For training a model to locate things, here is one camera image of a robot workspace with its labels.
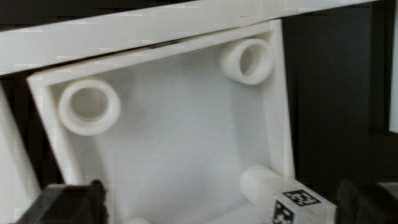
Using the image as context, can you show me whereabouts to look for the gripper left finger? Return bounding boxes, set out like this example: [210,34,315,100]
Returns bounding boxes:
[13,180,109,224]

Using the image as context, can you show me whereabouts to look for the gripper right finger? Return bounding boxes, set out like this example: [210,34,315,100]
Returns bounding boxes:
[337,180,398,224]

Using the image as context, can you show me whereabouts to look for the white square tabletop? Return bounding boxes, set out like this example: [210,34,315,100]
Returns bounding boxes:
[29,21,294,224]

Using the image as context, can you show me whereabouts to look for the white U-shaped fence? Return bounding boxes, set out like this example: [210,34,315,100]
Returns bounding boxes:
[0,0,376,223]

